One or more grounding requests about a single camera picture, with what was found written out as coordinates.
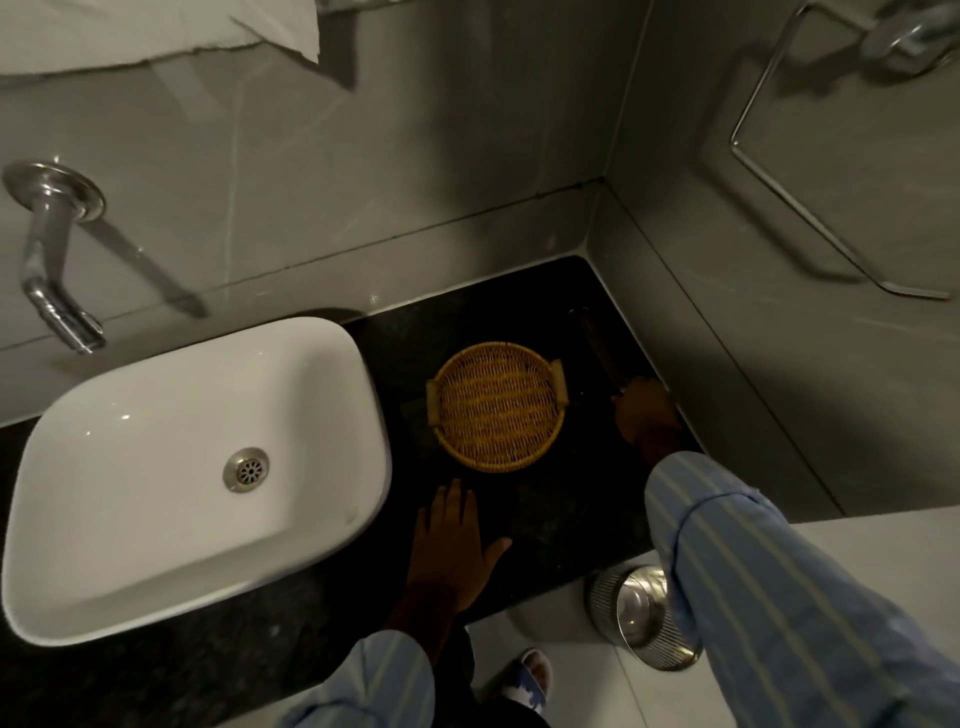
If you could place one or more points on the round wicker basket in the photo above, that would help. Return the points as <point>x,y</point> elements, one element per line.
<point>495,405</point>

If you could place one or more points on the person's right hand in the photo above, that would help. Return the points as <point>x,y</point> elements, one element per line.
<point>649,416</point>

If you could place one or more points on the steel trash bin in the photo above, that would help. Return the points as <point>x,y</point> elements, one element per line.
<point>641,615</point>

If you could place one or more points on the person's left hand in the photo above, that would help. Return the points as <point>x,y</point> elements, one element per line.
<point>448,551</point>

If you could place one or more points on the person's left forearm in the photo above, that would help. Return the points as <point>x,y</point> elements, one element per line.
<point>390,675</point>

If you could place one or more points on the person's right forearm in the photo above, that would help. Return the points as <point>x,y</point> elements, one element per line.
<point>780,600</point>

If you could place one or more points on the patterned slipper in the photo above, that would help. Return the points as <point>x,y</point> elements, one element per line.
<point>529,679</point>

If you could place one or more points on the white ceramic sink basin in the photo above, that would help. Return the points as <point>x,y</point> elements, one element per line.
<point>150,480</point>

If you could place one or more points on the dark long object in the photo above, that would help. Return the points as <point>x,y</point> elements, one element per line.
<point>598,349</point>

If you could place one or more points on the person's right fingers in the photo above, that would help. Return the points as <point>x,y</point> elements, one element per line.
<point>636,396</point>

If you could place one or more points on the person's left thumb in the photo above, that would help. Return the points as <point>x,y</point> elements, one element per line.
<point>496,555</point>

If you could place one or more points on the white towel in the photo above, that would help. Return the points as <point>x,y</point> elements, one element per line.
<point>135,30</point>

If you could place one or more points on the chrome wall faucet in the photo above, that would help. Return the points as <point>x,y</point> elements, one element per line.
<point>46,247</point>

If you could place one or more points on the chrome sink drain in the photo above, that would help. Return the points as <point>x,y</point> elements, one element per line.
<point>247,470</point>

